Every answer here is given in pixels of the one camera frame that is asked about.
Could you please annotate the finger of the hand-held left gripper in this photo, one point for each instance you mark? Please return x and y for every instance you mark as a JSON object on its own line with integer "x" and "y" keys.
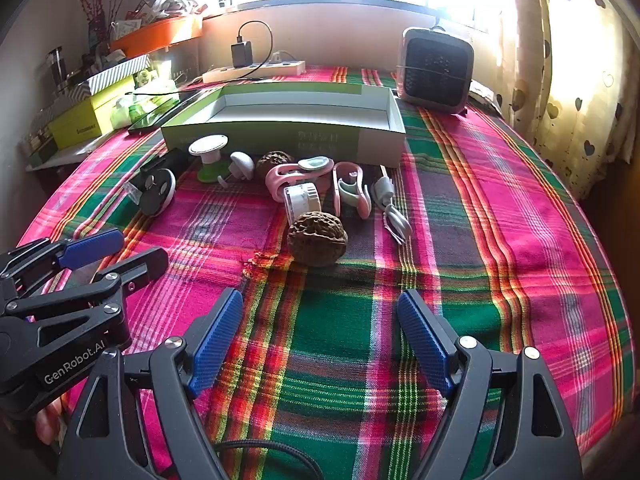
{"x": 90, "y": 250}
{"x": 140, "y": 270}

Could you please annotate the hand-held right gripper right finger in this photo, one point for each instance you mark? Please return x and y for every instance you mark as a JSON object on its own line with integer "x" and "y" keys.
{"x": 425, "y": 345}

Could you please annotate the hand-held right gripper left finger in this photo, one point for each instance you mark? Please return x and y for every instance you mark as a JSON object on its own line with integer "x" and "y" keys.
{"x": 215, "y": 345}

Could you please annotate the black round disc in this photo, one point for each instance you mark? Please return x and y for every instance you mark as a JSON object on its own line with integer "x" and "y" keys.
{"x": 157, "y": 192}

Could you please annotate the black bike light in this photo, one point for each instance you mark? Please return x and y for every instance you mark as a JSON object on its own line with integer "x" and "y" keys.
{"x": 170, "y": 162}

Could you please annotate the green spool with white top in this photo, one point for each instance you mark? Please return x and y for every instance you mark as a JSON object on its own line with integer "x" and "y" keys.
{"x": 207, "y": 147}

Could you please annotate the brown walnut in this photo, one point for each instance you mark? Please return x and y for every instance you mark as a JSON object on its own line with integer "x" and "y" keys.
{"x": 272, "y": 162}
{"x": 317, "y": 237}

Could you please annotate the white mushroom-shaped knob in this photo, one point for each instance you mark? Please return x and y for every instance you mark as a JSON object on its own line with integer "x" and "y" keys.
{"x": 242, "y": 162}

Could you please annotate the pink clip with grey pad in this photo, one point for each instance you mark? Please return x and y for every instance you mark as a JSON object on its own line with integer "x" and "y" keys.
{"x": 280, "y": 177}

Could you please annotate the white round container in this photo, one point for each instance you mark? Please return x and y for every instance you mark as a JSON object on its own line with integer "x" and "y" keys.
{"x": 300, "y": 200}

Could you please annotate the green white cardboard box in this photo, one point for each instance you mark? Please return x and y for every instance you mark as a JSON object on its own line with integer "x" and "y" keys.
{"x": 250, "y": 135}

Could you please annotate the plaid blanket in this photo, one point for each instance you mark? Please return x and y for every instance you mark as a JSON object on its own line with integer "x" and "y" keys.
{"x": 450, "y": 260}

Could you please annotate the yellow-green box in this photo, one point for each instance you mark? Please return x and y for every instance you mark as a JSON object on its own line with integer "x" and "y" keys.
{"x": 80, "y": 120}

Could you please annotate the green tissue pack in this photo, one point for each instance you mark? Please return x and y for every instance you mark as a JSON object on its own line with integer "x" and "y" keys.
{"x": 125, "y": 110}

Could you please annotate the black smartphone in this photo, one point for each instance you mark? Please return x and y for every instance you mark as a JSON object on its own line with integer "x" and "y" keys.
{"x": 155, "y": 117}

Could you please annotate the striped box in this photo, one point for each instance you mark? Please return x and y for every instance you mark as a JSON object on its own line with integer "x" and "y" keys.
{"x": 110, "y": 72}

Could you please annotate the green printed packet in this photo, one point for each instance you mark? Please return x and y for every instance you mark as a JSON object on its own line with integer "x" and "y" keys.
{"x": 146, "y": 77}

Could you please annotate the orange tray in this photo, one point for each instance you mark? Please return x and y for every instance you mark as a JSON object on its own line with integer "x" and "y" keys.
{"x": 160, "y": 32}

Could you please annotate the black charger adapter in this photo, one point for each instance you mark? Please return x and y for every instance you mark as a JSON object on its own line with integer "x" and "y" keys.
{"x": 242, "y": 55}

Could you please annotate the white power strip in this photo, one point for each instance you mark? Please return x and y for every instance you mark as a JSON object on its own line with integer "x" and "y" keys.
{"x": 280, "y": 67}

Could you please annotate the grey desktop heater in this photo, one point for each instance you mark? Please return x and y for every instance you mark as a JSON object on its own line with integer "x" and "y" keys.
{"x": 435, "y": 67}

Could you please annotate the heart-patterned curtain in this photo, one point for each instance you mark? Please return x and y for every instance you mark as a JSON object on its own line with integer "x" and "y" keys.
{"x": 575, "y": 85}

